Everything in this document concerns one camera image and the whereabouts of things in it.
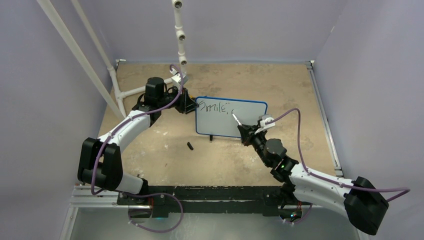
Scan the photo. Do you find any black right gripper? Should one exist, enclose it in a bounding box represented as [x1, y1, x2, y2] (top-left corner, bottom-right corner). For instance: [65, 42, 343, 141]
[239, 123, 271, 167]

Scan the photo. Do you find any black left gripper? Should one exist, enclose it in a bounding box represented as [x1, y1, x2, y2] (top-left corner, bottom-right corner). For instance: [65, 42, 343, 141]
[158, 84, 199, 114]

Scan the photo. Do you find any white whiteboard marker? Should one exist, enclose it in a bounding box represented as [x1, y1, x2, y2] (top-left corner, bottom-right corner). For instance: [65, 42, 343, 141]
[231, 113, 242, 126]

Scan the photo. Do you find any blue framed whiteboard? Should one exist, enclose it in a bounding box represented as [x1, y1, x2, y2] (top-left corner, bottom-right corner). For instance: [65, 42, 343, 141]
[195, 96, 268, 138]

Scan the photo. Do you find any black marker cap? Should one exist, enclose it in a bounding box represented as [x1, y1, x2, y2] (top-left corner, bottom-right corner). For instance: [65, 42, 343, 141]
[187, 142, 194, 151]

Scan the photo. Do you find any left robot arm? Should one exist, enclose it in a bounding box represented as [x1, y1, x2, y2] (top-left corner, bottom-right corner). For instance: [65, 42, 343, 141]
[77, 77, 199, 205]

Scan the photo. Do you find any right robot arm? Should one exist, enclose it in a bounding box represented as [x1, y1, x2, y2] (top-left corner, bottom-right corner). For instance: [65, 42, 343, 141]
[237, 124, 389, 236]

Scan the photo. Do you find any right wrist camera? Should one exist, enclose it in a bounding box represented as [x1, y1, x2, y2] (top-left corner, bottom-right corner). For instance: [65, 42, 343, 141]
[254, 114, 276, 134]

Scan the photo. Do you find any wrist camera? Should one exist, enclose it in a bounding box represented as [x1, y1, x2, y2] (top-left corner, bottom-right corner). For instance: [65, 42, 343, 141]
[254, 114, 276, 134]
[171, 73, 189, 90]

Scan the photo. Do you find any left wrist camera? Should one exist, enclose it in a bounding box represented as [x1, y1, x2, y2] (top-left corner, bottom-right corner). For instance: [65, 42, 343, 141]
[171, 73, 189, 90]

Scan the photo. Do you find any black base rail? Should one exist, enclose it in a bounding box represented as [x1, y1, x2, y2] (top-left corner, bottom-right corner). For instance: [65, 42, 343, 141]
[116, 185, 314, 220]

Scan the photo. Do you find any white PVC pipe frame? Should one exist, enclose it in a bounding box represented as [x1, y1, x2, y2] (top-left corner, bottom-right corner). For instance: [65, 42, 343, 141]
[36, 0, 188, 120]

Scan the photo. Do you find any aluminium frame rail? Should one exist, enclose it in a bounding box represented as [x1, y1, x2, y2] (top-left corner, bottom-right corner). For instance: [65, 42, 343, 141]
[69, 185, 118, 208]

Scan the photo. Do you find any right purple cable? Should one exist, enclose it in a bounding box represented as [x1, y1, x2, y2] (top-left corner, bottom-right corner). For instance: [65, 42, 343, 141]
[266, 107, 412, 226]

